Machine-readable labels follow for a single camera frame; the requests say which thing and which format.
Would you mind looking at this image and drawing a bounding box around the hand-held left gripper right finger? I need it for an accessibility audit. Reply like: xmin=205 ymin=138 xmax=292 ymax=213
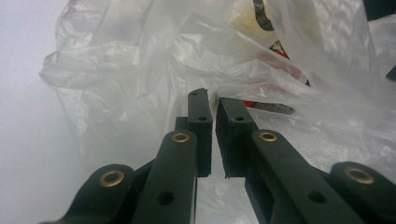
xmin=215 ymin=97 xmax=367 ymax=224

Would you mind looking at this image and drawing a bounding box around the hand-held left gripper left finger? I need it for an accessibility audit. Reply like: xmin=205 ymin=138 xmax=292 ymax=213
xmin=130 ymin=88 xmax=214 ymax=224

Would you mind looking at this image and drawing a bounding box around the clear plastic smiley bag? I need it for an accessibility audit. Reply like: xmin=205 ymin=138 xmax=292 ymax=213
xmin=38 ymin=0 xmax=396 ymax=224

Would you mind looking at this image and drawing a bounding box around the white table cover sheet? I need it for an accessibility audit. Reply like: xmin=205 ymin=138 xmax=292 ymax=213
xmin=0 ymin=0 xmax=94 ymax=224

